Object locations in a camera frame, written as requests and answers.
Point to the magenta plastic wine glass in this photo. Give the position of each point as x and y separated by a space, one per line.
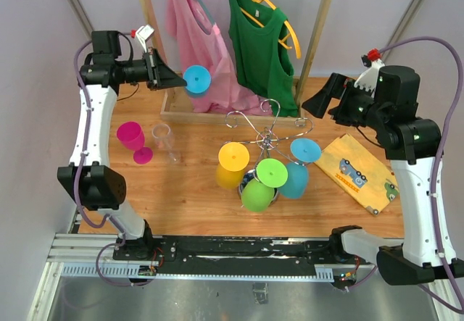
132 137

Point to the aluminium frame rail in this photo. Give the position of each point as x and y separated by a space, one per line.
91 255

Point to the yellow plastic wine glass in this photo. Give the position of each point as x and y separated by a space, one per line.
233 158

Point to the green plastic wine glass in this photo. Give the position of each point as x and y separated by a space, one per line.
258 194

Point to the clear wine glass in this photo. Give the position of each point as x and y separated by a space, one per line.
164 139

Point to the wooden clothes rack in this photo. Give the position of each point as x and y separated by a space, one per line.
177 106

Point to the yellow clothes hanger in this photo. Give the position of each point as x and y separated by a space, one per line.
264 15

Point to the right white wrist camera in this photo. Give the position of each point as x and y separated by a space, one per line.
373 63

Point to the green tank top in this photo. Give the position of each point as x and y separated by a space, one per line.
263 66

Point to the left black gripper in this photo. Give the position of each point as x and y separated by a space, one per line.
159 74

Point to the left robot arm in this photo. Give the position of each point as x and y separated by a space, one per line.
98 191

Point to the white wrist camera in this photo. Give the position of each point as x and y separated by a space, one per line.
142 35
373 63

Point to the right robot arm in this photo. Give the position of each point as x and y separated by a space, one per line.
413 146

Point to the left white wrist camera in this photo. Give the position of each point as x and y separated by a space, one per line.
142 35

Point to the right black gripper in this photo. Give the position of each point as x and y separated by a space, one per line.
317 104

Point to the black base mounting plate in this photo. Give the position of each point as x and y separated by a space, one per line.
234 256

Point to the pink t-shirt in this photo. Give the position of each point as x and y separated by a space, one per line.
194 47

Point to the blue wine glass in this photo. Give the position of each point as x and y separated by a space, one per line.
198 80
304 151

